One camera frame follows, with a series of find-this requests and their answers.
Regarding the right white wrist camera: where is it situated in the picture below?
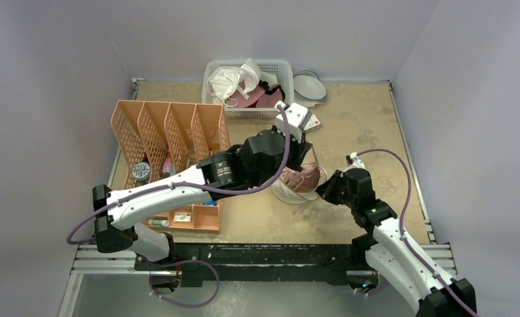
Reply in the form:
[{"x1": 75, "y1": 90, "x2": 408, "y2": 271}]
[{"x1": 343, "y1": 152, "x2": 366, "y2": 172}]

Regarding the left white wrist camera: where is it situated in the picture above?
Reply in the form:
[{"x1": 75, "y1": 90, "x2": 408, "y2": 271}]
[{"x1": 275, "y1": 101, "x2": 312, "y2": 143}]

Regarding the pink lace bra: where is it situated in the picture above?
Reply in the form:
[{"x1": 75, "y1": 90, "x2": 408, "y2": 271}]
[{"x1": 278, "y1": 147, "x2": 322, "y2": 194}]

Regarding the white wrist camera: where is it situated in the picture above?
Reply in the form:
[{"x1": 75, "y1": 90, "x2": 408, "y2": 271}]
[
  {"x1": 275, "y1": 101, "x2": 312, "y2": 143},
  {"x1": 343, "y1": 152, "x2": 366, "y2": 172}
]

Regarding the white mesh laundry bag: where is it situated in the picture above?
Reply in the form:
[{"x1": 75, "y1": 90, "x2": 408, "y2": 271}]
[{"x1": 271, "y1": 167, "x2": 327, "y2": 205}]

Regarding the white and red box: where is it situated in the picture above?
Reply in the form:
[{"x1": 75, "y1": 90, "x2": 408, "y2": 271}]
[{"x1": 304, "y1": 114, "x2": 321, "y2": 133}]

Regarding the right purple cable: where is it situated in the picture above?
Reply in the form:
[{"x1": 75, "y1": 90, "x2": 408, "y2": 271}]
[{"x1": 355, "y1": 149, "x2": 482, "y2": 317}]

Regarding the glue stick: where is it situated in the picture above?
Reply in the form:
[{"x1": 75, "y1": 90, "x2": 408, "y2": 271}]
[{"x1": 147, "y1": 219, "x2": 170, "y2": 228}]

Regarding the round patterned tin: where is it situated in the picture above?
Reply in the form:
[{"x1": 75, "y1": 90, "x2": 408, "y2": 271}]
[{"x1": 131, "y1": 161, "x2": 151, "y2": 182}]

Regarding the metal corner bracket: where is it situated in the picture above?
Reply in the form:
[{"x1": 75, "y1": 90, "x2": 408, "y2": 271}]
[{"x1": 132, "y1": 78, "x2": 146, "y2": 100}]

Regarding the small labelled box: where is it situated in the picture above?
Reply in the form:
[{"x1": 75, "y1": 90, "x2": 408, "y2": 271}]
[{"x1": 173, "y1": 212, "x2": 192, "y2": 223}]

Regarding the pink bra with black straps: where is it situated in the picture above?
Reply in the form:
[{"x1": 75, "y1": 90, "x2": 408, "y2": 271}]
[{"x1": 226, "y1": 80, "x2": 286, "y2": 108}]

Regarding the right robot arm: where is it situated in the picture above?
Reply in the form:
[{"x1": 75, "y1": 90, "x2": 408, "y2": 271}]
[{"x1": 316, "y1": 168, "x2": 477, "y2": 316}]

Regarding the orange plastic file organizer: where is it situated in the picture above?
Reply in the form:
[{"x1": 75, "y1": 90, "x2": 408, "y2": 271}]
[{"x1": 111, "y1": 100, "x2": 230, "y2": 232}]

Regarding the white satin bra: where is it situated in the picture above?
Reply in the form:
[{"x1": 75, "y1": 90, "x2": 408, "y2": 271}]
[{"x1": 206, "y1": 58, "x2": 262, "y2": 108}]

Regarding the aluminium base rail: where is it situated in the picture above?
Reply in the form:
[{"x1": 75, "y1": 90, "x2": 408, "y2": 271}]
[{"x1": 69, "y1": 242, "x2": 455, "y2": 290}]

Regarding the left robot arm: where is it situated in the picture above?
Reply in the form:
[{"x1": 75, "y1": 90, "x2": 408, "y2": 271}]
[{"x1": 94, "y1": 127, "x2": 312, "y2": 270}]

